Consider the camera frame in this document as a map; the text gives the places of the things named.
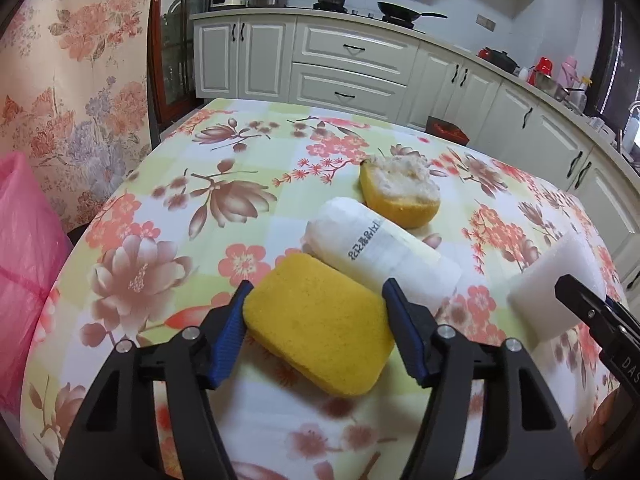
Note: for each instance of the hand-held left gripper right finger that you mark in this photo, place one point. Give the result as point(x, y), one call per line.
point(405, 330)

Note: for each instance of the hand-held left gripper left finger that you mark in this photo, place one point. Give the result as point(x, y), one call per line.
point(230, 340)

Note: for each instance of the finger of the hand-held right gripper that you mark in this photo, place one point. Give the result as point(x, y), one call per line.
point(580, 300)

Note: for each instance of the white foam block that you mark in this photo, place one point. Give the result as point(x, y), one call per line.
point(555, 290)

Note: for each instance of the pink plastic bag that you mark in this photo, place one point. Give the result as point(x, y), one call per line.
point(25, 280)

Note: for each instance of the white foam sheet roll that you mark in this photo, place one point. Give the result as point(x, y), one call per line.
point(385, 255)

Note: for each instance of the torn yellow bread sponge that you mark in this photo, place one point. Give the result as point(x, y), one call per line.
point(400, 192)

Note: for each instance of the white bottle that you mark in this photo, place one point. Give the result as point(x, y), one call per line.
point(632, 135)

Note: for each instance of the steel pot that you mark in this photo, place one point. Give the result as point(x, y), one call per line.
point(567, 96)

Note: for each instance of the black red bin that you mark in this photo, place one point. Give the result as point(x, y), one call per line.
point(447, 130)

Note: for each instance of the pink thermos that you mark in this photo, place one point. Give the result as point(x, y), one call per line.
point(570, 70)

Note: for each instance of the red kettle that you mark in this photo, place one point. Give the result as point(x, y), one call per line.
point(542, 70)

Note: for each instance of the dark window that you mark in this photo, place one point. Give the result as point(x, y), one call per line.
point(617, 60)

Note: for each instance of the black pot red base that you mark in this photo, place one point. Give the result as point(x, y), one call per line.
point(500, 60)

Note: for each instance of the white base cabinets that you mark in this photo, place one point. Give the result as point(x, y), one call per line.
point(350, 65)

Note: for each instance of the wooden glass door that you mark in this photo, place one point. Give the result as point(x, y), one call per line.
point(175, 50)

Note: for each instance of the floral curtain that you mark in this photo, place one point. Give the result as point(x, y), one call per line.
point(75, 85)

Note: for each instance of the black wok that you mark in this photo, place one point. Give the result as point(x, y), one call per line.
point(400, 11)

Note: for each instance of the grey wall socket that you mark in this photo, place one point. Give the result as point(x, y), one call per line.
point(485, 21)

